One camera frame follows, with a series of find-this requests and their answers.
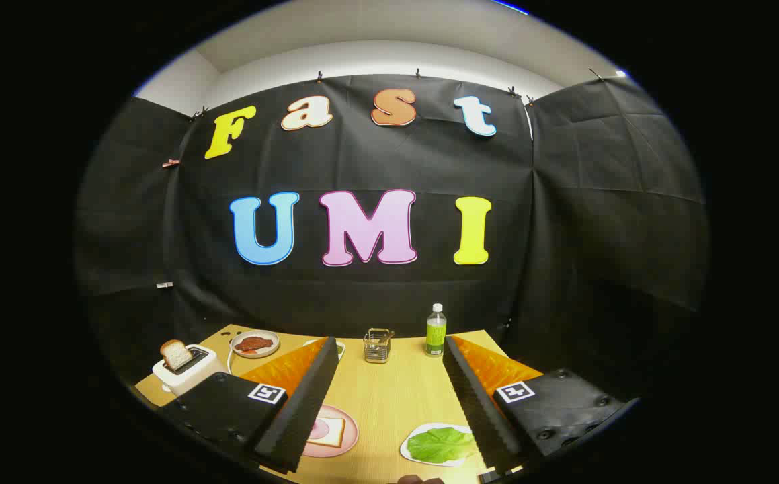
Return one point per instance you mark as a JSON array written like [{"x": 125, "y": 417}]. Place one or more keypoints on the toasted bread slice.
[{"x": 175, "y": 354}]

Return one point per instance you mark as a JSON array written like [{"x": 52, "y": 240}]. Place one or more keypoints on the brown meat slice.
[{"x": 255, "y": 344}]

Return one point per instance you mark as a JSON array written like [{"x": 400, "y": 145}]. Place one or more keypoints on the green label bottle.
[{"x": 436, "y": 333}]

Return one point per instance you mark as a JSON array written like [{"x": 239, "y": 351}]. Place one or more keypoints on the pink plate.
[{"x": 351, "y": 430}]

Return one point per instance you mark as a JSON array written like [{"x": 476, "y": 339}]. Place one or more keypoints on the black backdrop cloth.
[{"x": 362, "y": 161}]

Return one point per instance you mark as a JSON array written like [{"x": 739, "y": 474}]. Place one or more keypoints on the white bread slice under ham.
[{"x": 337, "y": 433}]

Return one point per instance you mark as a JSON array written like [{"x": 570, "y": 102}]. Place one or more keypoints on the white toaster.
[{"x": 187, "y": 380}]

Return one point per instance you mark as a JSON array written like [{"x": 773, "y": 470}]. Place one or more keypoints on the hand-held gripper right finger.
[{"x": 480, "y": 410}]

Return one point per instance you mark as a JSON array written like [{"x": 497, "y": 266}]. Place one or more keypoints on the pink ham slice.
[{"x": 318, "y": 430}]

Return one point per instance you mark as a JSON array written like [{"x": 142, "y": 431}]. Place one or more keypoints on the green lettuce leaf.
[{"x": 439, "y": 445}]

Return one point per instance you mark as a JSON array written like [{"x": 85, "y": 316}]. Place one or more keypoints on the plain white plate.
[{"x": 405, "y": 449}]

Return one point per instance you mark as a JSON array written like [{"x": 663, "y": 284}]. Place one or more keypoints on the white plate with meat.
[{"x": 265, "y": 353}]

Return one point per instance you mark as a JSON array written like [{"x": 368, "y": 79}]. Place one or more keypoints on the white divided dish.
[{"x": 341, "y": 351}]

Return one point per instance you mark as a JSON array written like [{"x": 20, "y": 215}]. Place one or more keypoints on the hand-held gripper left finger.
[{"x": 302, "y": 417}]

